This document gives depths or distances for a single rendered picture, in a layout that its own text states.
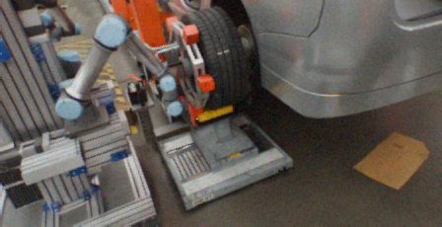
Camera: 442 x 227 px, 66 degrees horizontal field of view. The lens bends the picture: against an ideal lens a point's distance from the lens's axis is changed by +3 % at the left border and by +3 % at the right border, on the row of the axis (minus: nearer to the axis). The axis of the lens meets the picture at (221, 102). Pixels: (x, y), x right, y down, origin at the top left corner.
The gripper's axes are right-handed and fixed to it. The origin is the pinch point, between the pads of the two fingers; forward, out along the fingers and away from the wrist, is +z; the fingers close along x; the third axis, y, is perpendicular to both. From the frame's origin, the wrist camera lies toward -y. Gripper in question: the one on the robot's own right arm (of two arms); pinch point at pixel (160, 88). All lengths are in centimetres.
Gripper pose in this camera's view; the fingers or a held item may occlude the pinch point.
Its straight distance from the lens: 203.6
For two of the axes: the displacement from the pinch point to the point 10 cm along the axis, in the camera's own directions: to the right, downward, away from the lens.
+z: -3.9, -4.1, 8.2
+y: -1.3, -8.6, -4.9
